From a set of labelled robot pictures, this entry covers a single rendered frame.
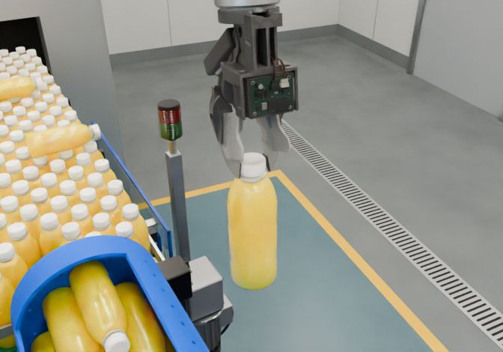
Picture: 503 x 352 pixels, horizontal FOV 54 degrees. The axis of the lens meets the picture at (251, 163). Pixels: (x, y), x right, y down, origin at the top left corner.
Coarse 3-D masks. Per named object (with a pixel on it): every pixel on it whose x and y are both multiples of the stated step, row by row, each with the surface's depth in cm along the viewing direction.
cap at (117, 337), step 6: (114, 336) 79; (120, 336) 79; (126, 336) 81; (108, 342) 79; (114, 342) 78; (120, 342) 79; (126, 342) 80; (108, 348) 78; (114, 348) 79; (120, 348) 79; (126, 348) 80
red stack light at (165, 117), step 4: (180, 108) 137; (160, 112) 135; (164, 112) 134; (168, 112) 134; (172, 112) 134; (176, 112) 135; (180, 112) 137; (160, 116) 136; (164, 116) 135; (168, 116) 135; (172, 116) 135; (176, 116) 135; (180, 116) 137; (160, 120) 136; (164, 120) 135; (168, 120) 135; (172, 120) 135; (176, 120) 136
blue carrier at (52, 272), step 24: (96, 240) 91; (120, 240) 94; (48, 264) 87; (72, 264) 86; (120, 264) 98; (144, 264) 91; (24, 288) 86; (48, 288) 92; (144, 288) 83; (168, 288) 90; (24, 312) 85; (168, 312) 80; (24, 336) 93; (168, 336) 75; (192, 336) 78
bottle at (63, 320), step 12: (60, 288) 92; (48, 300) 90; (60, 300) 89; (72, 300) 90; (48, 312) 89; (60, 312) 87; (72, 312) 87; (48, 324) 87; (60, 324) 85; (72, 324) 85; (84, 324) 86; (60, 336) 83; (72, 336) 83; (84, 336) 83; (60, 348) 82; (72, 348) 81; (84, 348) 81; (96, 348) 83
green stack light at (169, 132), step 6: (180, 120) 138; (162, 126) 137; (168, 126) 136; (174, 126) 137; (180, 126) 138; (162, 132) 138; (168, 132) 137; (174, 132) 137; (180, 132) 139; (162, 138) 139; (168, 138) 138; (174, 138) 138
